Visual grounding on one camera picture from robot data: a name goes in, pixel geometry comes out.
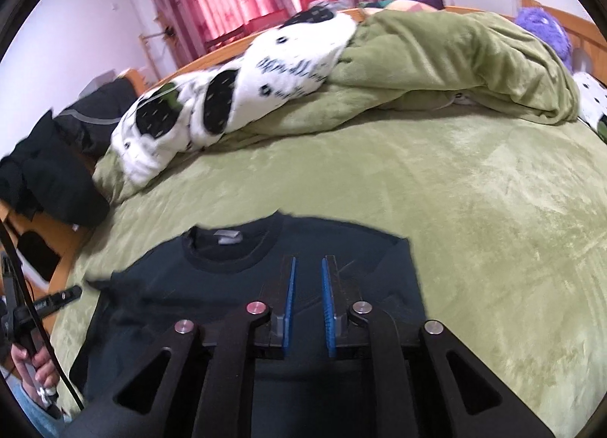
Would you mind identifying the dark navy sweatshirt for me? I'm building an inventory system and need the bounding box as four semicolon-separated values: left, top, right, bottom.
68;209;428;438

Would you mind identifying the black clothes pile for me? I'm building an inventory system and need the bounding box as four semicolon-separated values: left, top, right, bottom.
1;77;138;228

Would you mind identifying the person's left hand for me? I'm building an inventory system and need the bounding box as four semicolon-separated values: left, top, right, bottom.
10;345;60;400

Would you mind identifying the green plush bed sheet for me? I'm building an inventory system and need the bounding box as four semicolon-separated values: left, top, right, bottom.
69;106;606;437

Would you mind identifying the green and white patterned duvet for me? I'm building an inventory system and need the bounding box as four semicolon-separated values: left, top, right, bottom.
94;8;580;205

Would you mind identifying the wooden coat rack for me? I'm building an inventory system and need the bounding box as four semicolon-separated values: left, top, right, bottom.
139;13;180;82

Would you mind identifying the white patterned pillow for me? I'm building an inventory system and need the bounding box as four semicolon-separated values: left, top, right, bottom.
573;71;607;143

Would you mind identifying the purple plush toy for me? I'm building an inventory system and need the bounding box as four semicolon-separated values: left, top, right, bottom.
514;6;573;70

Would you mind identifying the black cable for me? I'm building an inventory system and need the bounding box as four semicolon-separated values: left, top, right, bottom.
0;219;86;413

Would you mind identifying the wooden bed frame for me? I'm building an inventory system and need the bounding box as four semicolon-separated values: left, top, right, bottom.
0;0;607;297

